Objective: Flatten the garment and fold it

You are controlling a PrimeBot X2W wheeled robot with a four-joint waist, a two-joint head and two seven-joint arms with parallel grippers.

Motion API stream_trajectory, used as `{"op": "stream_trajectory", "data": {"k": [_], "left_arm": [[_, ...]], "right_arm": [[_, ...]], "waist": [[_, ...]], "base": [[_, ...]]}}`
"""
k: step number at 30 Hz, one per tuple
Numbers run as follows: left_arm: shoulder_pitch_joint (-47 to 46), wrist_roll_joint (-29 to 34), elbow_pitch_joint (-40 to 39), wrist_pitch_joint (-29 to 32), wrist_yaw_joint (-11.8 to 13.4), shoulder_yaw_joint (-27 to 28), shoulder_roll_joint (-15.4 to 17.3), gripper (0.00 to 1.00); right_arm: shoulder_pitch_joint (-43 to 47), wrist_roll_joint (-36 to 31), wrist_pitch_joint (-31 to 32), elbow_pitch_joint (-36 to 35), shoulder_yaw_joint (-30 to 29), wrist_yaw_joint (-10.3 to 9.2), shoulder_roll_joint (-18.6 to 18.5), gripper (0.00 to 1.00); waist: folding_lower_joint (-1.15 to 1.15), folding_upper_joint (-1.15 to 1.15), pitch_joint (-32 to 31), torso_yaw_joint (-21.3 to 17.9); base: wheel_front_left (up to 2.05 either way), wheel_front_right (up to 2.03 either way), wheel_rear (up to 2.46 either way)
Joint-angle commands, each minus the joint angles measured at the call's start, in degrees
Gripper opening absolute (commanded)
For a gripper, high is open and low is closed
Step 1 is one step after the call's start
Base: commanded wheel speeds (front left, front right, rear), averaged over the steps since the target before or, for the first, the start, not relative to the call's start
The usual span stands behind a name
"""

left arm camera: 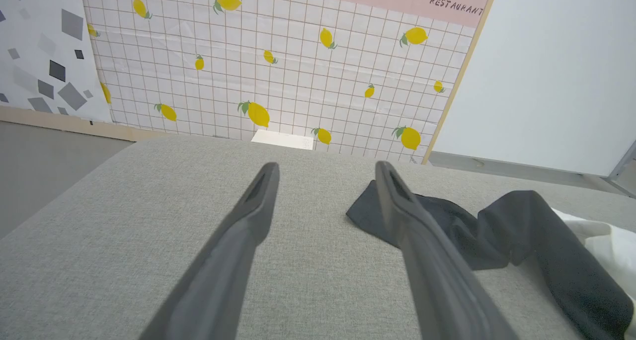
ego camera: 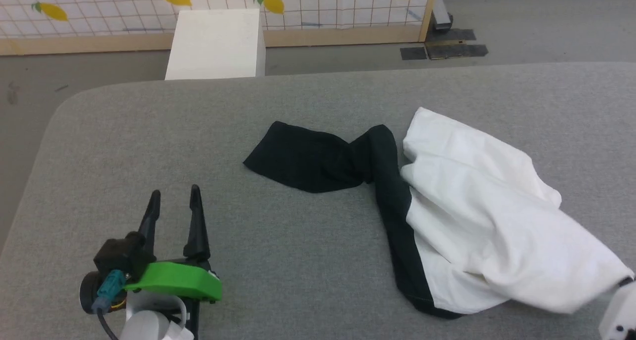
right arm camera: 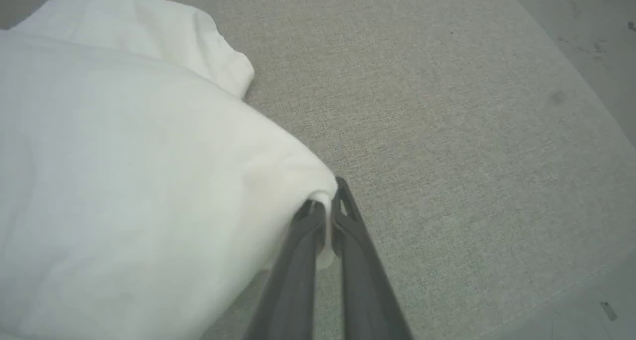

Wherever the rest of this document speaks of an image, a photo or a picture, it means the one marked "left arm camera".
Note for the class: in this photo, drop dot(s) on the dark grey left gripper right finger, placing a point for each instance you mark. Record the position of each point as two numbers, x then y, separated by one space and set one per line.
437 280

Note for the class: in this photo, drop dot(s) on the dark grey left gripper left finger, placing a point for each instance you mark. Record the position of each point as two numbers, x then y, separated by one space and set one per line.
218 270

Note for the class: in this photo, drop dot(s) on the white shirt with black sleeves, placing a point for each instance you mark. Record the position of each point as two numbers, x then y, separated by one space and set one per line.
516 220

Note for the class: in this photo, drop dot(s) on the white box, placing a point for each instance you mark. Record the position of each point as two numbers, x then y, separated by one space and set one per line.
283 139

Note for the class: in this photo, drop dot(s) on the lemon print grid partition panel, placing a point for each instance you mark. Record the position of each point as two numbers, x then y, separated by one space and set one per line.
308 81

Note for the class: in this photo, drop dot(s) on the grey terrazzo print panel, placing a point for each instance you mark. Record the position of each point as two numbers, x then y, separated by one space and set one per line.
35 42

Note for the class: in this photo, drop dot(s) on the grey metal frame bar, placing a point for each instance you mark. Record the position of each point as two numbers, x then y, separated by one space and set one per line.
624 168

